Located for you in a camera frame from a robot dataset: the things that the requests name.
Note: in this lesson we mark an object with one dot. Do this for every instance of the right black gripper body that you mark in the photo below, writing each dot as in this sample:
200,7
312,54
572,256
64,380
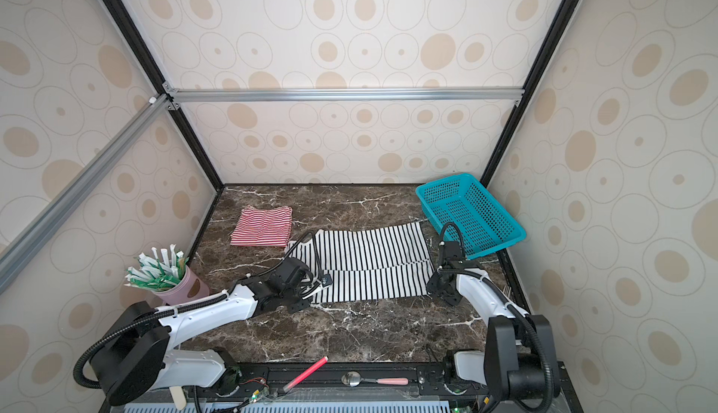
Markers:
436,284

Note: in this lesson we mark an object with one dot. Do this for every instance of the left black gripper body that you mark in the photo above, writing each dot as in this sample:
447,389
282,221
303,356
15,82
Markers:
294,297

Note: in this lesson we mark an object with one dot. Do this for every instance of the black white striped tank top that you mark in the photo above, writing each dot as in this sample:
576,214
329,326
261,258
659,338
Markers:
384,263

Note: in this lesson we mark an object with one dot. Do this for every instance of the red white striped tank top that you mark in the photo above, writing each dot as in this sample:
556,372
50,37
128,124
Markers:
263,227

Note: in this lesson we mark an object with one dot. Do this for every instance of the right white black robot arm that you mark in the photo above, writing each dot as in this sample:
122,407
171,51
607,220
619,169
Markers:
518,363

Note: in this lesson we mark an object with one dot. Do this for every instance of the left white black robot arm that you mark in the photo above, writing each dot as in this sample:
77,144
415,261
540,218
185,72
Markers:
142,350

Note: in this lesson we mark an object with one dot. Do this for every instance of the teal plastic basket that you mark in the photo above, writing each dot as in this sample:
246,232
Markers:
485,225

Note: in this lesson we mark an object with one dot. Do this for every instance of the pink marker pen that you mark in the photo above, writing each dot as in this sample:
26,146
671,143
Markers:
304,375

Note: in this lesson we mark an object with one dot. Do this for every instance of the pink cup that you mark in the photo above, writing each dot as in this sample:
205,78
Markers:
189,289

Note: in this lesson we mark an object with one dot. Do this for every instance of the green white straws bundle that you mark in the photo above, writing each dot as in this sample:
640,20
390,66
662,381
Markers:
160,271

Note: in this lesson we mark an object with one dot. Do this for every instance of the wooden spatula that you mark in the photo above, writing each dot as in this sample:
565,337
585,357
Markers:
178,397

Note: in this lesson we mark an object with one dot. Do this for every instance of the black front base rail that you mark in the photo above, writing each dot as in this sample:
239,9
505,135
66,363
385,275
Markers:
258,388

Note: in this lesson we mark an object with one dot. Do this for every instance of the pink handled metal spoon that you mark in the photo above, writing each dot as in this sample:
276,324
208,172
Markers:
354,379

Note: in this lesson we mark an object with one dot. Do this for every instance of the horizontal aluminium back rail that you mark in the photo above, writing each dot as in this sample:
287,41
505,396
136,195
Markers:
348,95

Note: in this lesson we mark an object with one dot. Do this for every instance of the diagonal aluminium left rail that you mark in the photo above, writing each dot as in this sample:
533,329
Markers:
35,236

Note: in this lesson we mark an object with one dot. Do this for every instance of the right black corner post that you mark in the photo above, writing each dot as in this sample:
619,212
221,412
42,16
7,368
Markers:
548,47

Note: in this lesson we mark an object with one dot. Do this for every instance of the black corner post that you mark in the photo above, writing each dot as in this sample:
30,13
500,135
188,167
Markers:
132,36
548,47

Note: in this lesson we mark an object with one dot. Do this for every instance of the left black corner post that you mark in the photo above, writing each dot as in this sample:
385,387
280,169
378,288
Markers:
132,36

